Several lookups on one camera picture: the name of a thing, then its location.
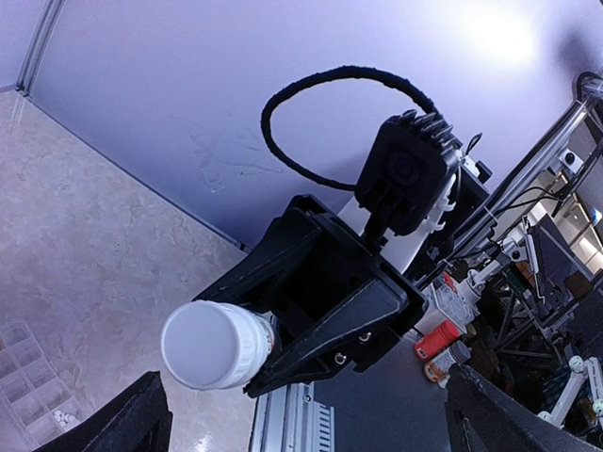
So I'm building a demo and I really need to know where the clear plastic pill organizer box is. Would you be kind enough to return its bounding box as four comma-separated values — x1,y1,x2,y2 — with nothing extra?
1,319,85,448

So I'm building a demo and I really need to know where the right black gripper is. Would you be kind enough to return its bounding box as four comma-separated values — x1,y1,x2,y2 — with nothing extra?
194,195,424,398

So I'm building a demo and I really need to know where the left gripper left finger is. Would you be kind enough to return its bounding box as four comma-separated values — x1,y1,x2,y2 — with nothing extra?
37,371,171,452

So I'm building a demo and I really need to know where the grey capped bottle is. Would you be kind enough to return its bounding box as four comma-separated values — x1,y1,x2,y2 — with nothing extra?
424,341,471,383

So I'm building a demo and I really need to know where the white capped pill bottle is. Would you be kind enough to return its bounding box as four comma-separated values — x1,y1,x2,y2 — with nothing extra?
160,300,278,391

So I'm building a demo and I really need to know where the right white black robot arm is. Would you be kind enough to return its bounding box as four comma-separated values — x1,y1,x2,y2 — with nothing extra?
200,169,488,397

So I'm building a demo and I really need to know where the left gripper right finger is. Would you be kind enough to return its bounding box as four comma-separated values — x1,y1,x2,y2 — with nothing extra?
445,364,596,451

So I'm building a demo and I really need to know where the left aluminium frame post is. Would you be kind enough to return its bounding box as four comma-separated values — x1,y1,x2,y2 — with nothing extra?
16,0,66,97

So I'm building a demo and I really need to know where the orange capped bottle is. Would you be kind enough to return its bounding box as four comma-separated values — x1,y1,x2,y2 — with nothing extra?
414,320,461,361

